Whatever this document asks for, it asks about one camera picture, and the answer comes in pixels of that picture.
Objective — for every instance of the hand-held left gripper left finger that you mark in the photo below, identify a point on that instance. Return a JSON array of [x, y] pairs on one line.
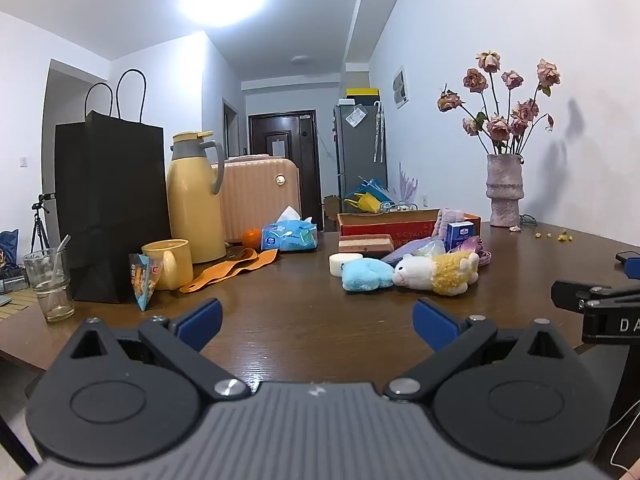
[[202, 321]]

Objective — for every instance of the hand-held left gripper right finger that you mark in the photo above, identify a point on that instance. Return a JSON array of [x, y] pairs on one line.
[[432, 322]]

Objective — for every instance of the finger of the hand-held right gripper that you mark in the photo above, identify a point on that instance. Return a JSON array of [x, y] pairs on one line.
[[567, 296], [634, 270]]

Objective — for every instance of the white and yellow plush sheep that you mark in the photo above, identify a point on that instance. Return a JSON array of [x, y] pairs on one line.
[[440, 272]]

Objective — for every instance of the clear plastic bag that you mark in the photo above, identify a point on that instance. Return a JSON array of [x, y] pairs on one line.
[[432, 249]]

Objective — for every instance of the lavender towel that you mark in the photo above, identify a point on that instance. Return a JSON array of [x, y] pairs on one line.
[[405, 249]]

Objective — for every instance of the blue plush toy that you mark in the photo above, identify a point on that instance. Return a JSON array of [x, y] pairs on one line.
[[365, 275]]

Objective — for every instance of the small blue carton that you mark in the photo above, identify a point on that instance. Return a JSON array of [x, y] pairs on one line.
[[459, 236]]

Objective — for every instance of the fuzzy purple headband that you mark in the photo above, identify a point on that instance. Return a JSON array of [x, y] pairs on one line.
[[442, 222]]

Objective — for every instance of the pink and cream layered sponge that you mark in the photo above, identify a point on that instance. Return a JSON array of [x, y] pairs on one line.
[[365, 246]]

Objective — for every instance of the white round sponge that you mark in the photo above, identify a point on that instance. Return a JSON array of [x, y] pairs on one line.
[[345, 264]]

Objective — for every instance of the red cardboard box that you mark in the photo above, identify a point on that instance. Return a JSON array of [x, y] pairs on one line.
[[380, 222]]

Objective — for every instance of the black smartphone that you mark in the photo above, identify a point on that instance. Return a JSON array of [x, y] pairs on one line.
[[630, 256]]

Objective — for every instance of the orange spatulas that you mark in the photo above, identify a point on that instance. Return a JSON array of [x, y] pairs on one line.
[[215, 275]]

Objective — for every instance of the scattered yellow flower buds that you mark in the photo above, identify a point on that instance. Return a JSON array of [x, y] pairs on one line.
[[562, 236]]

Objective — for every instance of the yellow mug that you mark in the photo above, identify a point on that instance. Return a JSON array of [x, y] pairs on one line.
[[175, 260]]

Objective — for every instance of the blue snack packet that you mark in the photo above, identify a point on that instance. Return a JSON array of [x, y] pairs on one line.
[[145, 285]]

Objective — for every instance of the tangerine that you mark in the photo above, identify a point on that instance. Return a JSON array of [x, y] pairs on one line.
[[251, 239]]

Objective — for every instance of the yellow thermos jug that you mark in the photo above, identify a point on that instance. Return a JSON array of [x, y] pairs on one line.
[[192, 210]]

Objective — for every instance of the blue tissue pack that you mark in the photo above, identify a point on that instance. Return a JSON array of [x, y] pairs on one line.
[[290, 235]]

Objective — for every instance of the pink textured vase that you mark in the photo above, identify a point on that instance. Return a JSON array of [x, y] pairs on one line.
[[505, 190]]

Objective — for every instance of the pink ribbed suitcase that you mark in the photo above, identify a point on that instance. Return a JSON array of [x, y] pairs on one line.
[[255, 200]]

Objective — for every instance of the purple coral decoration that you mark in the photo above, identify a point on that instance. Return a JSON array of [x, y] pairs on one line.
[[406, 185]]

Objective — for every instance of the brown cardboard box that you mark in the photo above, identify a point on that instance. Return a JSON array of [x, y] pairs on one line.
[[331, 212]]

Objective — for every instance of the black paper bag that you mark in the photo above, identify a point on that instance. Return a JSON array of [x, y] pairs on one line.
[[110, 200]]

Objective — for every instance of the clear glass tumbler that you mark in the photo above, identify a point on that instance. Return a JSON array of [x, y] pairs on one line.
[[50, 305]]

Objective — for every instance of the white stirring stick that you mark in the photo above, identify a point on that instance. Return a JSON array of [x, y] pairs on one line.
[[62, 247]]

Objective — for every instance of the dried pink roses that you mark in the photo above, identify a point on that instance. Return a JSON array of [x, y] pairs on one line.
[[498, 127]]

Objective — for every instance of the grey refrigerator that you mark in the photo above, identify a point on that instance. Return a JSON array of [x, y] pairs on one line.
[[357, 155]]

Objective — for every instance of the black tripod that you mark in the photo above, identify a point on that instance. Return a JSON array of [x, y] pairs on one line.
[[39, 227]]

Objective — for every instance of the dark brown door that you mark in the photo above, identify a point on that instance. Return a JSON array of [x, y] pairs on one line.
[[260, 135]]

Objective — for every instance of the white folded umbrella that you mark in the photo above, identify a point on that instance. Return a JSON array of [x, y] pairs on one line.
[[378, 130]]

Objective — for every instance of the dark blue bag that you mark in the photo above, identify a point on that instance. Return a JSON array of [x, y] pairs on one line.
[[9, 250]]

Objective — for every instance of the clear pouch with papers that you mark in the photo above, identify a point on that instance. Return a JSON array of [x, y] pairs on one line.
[[356, 117]]

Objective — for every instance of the yellow box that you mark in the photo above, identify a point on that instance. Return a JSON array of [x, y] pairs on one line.
[[362, 94]]

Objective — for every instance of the small round ceiling lamp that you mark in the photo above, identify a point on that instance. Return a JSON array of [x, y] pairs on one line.
[[300, 60]]

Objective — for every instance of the wall picture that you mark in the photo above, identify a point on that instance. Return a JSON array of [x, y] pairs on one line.
[[400, 87]]

